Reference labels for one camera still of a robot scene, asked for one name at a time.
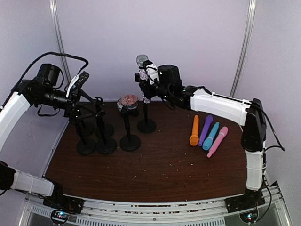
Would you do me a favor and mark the orange microphone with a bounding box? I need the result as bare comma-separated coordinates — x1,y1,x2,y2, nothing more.
189,115,199,146

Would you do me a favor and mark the silver rhinestone microphone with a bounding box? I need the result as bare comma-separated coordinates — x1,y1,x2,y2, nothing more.
136,54,151,104

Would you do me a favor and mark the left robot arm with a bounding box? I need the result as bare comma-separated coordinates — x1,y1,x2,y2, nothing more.
0,64,96,209

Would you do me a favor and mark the right aluminium frame post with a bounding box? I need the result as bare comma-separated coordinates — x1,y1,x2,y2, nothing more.
230,0,256,97

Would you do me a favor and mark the purple microphone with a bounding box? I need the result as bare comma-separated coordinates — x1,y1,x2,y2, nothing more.
198,115,213,146

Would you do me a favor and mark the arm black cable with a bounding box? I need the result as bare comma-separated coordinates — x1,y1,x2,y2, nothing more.
9,52,89,95
199,85,286,222

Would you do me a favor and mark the blue microphone's black stand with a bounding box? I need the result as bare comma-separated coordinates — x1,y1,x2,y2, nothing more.
92,96,115,138

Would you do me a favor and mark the blue microphone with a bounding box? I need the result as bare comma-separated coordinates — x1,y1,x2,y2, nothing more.
202,122,220,151

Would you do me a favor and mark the left aluminium frame post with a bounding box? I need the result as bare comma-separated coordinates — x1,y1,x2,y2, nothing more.
49,0,71,82

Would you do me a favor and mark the front aluminium rail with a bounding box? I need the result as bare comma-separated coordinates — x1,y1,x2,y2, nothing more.
18,185,292,226

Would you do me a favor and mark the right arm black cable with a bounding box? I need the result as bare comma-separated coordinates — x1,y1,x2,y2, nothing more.
199,85,286,222

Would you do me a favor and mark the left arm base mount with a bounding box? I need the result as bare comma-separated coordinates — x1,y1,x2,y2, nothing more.
42,196,84,225

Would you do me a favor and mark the pink microphone's black stand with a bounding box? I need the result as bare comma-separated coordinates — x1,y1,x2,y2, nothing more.
119,107,141,152

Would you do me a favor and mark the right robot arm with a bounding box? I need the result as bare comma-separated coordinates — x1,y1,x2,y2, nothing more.
135,61,267,208

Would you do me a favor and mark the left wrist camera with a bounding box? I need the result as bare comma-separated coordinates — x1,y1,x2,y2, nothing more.
66,71,90,98

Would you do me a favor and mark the purple microphone's black stand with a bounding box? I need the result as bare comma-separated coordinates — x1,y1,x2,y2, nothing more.
79,122,94,136

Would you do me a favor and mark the aluminium frame post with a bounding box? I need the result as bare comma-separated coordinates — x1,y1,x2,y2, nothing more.
230,0,256,97
49,0,71,82

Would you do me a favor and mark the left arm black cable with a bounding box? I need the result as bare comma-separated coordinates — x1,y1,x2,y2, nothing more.
9,52,89,95

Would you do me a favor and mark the rhinestone microphone's black stand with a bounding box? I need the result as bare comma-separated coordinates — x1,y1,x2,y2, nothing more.
134,72,157,134

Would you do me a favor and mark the orange microphone's black stand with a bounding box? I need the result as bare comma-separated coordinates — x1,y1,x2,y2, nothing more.
95,110,117,155

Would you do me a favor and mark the pink microphone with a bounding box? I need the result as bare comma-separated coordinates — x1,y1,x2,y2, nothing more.
207,126,229,158

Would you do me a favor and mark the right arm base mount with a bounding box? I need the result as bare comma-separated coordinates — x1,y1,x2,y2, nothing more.
225,195,266,224

